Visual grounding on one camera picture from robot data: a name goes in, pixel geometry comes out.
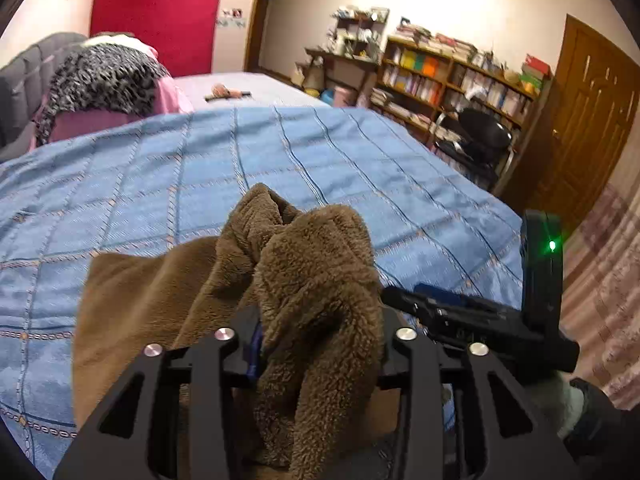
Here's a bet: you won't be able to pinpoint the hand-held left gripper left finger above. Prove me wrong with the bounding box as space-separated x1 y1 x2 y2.
52 305 263 480

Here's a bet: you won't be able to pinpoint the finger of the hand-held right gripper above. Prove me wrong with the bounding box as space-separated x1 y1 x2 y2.
382 286 441 331
414 283 482 312

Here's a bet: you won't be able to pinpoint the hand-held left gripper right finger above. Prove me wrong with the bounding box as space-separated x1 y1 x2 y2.
377 307 583 480

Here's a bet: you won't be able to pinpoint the brown fleece pants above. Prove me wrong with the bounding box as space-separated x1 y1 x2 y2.
72 182 401 476

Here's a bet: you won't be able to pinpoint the pink patterned curtain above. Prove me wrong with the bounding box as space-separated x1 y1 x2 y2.
560 180 640 411

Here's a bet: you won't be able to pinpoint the blue checked blanket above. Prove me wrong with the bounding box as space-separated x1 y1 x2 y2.
0 106 526 480

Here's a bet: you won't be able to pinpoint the brown wooden door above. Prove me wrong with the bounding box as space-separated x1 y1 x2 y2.
505 14 640 233

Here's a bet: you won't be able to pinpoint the wooden bookshelf with books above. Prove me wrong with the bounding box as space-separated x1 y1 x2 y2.
370 35 551 191

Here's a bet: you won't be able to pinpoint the red and green boxes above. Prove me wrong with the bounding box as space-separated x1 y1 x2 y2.
520 54 551 93

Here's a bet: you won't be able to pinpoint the dark wooden desk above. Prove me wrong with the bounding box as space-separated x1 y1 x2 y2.
305 47 378 106

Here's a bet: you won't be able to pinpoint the pale lavender bed sheet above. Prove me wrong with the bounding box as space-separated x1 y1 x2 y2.
170 71 331 111

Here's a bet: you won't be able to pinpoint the stack of books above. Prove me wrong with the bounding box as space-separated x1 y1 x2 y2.
395 16 478 58

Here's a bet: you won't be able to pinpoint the small wooden desk shelf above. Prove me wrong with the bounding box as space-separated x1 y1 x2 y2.
332 6 390 58

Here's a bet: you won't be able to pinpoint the wardrobe with white door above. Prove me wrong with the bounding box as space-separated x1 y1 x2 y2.
105 0 286 73

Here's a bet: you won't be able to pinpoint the leopard print blanket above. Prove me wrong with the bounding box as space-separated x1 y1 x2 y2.
32 42 168 147

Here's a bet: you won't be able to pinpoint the red quilted mattress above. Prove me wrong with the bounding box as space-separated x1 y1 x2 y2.
90 0 224 78

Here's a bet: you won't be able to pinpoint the grey tufted headboard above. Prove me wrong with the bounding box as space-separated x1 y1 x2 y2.
0 31 88 163

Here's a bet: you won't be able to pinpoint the black metal frame chair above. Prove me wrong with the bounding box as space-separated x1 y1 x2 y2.
430 107 516 191

